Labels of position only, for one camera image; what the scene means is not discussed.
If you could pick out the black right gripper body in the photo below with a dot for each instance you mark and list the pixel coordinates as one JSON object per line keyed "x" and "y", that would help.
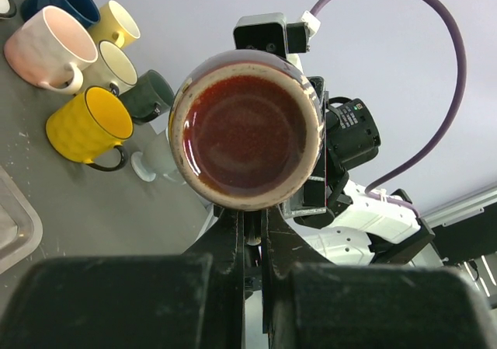
{"x": 322, "y": 198}

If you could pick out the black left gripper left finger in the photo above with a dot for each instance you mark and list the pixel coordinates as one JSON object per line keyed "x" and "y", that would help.
{"x": 192, "y": 300}

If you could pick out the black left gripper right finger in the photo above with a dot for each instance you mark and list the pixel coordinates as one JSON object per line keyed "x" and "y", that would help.
{"x": 309, "y": 302}

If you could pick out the brown ceramic mug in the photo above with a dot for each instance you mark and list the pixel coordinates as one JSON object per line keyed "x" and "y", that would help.
{"x": 246, "y": 130}

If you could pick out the bright yellow mug black handle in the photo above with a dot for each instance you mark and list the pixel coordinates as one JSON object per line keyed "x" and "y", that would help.
{"x": 89, "y": 125}

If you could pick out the grey mug black handle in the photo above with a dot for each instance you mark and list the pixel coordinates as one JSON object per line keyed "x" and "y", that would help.
{"x": 151, "y": 97}

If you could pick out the cream mug black handle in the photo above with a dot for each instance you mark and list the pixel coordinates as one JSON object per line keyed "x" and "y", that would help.
{"x": 112, "y": 70}

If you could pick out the pale yellow ceramic mug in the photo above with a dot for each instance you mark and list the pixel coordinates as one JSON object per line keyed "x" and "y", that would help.
{"x": 116, "y": 25}

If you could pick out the pink ceramic mug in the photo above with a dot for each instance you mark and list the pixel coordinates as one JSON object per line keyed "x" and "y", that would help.
{"x": 50, "y": 51}

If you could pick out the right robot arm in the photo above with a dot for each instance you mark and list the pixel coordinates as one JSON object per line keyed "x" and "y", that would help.
{"x": 355, "y": 226}

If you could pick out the light blue footed cup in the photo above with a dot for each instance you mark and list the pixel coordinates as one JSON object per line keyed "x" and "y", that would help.
{"x": 156, "y": 161}

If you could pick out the stainless steel tray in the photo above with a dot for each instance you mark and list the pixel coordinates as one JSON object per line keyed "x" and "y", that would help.
{"x": 21, "y": 226}

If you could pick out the white strawberry pattern tray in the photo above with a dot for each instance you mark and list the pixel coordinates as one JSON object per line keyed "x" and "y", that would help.
{"x": 7, "y": 9}

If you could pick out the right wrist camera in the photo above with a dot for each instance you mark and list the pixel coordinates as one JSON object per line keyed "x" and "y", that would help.
{"x": 273, "y": 34}

